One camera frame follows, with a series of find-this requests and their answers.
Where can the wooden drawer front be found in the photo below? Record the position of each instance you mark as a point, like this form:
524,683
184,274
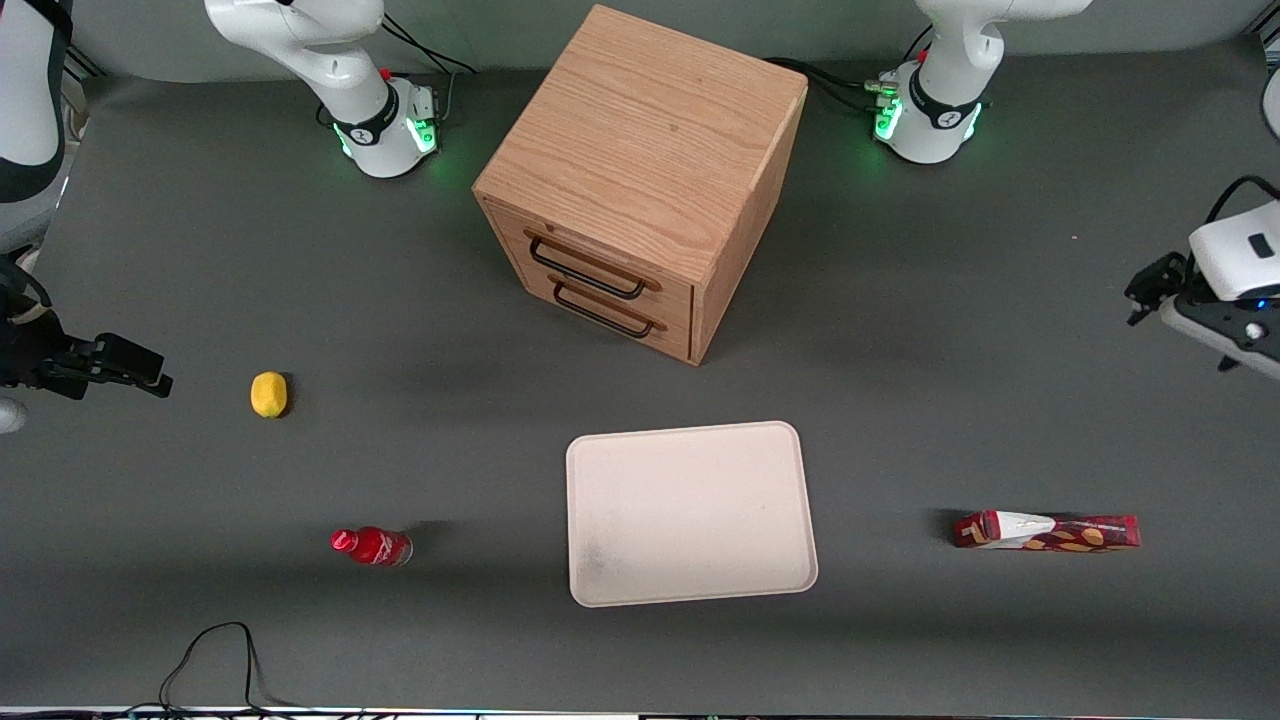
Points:
600,265
610,318

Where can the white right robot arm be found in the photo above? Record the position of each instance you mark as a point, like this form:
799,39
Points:
330,60

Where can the yellow lemon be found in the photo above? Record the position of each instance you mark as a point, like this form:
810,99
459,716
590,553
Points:
268,394

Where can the red soda bottle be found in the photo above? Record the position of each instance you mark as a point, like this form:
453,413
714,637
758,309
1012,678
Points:
375,546

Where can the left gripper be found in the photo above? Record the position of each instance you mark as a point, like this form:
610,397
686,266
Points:
1163,279

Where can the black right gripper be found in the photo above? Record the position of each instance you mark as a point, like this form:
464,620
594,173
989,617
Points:
38,352

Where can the red cookie box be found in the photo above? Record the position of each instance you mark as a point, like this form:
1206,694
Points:
1050,532

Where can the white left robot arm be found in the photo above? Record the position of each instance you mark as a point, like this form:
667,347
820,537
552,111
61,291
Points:
945,90

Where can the wooden drawer cabinet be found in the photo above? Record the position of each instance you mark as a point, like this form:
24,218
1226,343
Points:
650,150

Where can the beige plastic tray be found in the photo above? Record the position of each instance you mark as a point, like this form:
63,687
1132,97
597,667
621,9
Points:
688,512

